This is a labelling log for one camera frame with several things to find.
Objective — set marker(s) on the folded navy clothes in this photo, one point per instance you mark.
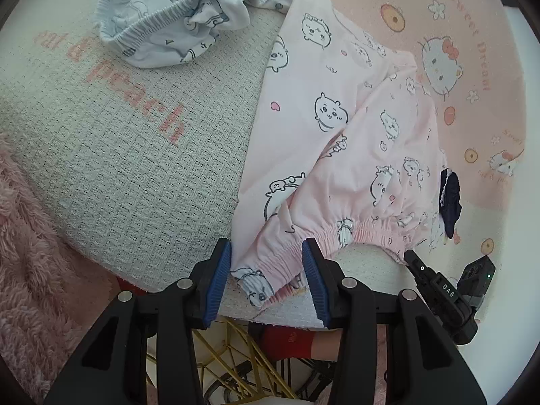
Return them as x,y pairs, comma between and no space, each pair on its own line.
450,202

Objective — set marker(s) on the pink fluffy cloth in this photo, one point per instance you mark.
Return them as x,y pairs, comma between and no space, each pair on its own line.
33,240

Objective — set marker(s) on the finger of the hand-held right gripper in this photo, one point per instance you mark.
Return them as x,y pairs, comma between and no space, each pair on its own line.
419,268

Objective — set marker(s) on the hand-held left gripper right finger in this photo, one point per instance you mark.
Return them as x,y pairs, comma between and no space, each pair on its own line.
314,282

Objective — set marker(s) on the person's leg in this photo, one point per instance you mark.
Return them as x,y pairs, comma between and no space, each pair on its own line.
325,346

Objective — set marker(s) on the white printed pants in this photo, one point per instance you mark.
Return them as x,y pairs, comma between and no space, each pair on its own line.
168,17

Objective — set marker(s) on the pink and white printed blanket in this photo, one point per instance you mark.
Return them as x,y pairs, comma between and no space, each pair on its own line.
126,177

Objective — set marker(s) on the red sock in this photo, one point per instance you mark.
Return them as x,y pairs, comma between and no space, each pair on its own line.
287,341

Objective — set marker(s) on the pink printed pants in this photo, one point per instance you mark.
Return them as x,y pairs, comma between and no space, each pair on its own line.
337,143

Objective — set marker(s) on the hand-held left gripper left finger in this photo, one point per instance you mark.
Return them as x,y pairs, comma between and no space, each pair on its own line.
217,282

